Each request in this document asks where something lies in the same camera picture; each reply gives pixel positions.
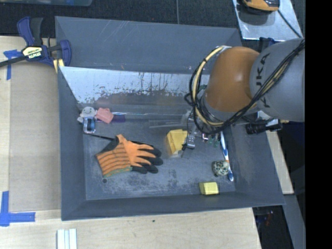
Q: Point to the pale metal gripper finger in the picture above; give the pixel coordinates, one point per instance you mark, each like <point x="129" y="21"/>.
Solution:
<point x="191" y="141"/>

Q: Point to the large yellow block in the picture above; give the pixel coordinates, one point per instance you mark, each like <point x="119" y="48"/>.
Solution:
<point x="177" y="140"/>

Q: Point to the blue and white toothbrush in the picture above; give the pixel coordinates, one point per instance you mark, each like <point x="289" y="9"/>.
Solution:
<point x="225" y="152"/>

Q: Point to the spotted pale toy ball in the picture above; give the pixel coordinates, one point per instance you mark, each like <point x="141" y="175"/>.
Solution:
<point x="220" y="168"/>

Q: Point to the small yellow block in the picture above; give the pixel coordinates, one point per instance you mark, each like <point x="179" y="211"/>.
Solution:
<point x="208" y="188"/>

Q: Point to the orange and black work glove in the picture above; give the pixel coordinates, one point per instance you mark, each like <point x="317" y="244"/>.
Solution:
<point x="122" y="154"/>

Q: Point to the purple brush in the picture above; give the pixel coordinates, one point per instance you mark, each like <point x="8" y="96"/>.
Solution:
<point x="118" y="118"/>

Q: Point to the pink toy block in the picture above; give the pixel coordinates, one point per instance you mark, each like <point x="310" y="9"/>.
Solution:
<point x="104" y="115"/>

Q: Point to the grey metal bin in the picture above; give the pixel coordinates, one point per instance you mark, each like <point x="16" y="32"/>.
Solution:
<point x="145" y="45"/>

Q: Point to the pale smiling toy figure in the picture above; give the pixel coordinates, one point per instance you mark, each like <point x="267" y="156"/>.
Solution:
<point x="88" y="118"/>

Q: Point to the black cylinder on white bracket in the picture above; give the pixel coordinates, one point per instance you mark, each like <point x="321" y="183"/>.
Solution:
<point x="259" y="127"/>

